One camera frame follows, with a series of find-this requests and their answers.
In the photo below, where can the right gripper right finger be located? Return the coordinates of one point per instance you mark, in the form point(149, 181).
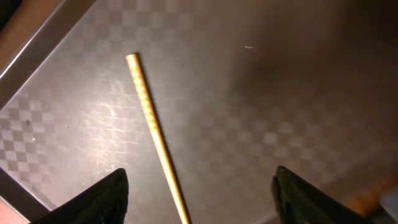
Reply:
point(297, 201)

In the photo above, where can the wooden chopstick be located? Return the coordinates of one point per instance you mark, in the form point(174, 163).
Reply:
point(144, 93)

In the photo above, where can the dark brown serving tray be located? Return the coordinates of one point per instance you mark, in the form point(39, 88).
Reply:
point(241, 87)

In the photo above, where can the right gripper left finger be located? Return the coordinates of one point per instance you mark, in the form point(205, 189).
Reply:
point(105, 202)

